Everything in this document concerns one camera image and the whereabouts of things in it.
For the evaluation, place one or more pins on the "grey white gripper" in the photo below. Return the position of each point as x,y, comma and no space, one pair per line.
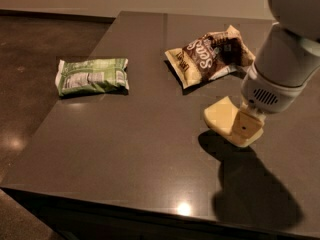
265,92

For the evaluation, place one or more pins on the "yellow sponge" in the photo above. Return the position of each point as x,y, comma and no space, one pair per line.
220,116

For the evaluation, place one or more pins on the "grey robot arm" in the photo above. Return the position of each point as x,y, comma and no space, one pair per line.
286,61

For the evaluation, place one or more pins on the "brown chip bag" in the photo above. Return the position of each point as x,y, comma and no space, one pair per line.
212,56

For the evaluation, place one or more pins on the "green chip bag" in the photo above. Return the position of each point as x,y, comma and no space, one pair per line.
94,76

